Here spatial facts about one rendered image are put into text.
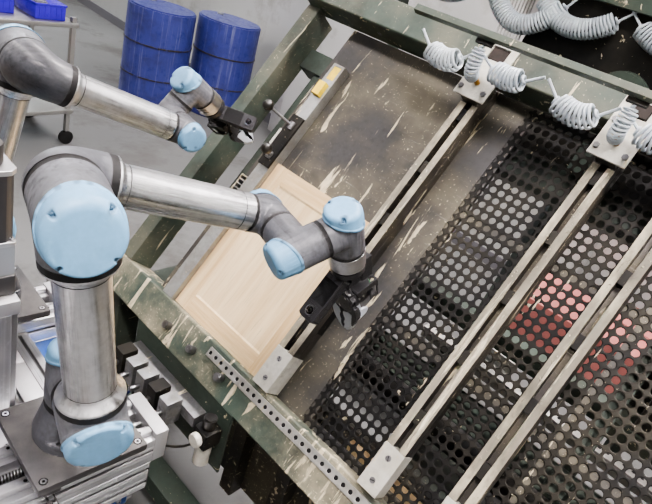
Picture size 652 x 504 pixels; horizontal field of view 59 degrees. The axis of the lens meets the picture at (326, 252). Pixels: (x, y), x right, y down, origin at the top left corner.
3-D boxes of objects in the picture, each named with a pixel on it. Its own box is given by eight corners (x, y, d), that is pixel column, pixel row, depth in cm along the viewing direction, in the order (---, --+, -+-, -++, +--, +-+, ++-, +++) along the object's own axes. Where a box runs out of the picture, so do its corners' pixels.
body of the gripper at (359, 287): (379, 296, 124) (378, 259, 116) (350, 319, 121) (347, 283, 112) (354, 277, 129) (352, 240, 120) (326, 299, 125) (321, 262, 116)
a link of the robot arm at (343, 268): (345, 269, 109) (317, 247, 113) (346, 284, 112) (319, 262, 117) (373, 248, 112) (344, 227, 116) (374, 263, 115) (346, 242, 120)
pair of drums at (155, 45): (254, 121, 660) (275, 31, 612) (144, 122, 563) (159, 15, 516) (212, 94, 705) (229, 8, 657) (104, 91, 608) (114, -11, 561)
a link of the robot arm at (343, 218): (310, 204, 105) (349, 186, 108) (315, 245, 113) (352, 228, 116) (332, 230, 101) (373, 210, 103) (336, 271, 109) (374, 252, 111)
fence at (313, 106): (170, 293, 195) (162, 290, 191) (339, 69, 197) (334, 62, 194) (178, 301, 192) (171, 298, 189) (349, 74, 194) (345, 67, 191)
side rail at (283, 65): (142, 260, 213) (121, 250, 203) (321, 23, 215) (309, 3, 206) (151, 268, 209) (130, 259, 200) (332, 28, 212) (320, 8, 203)
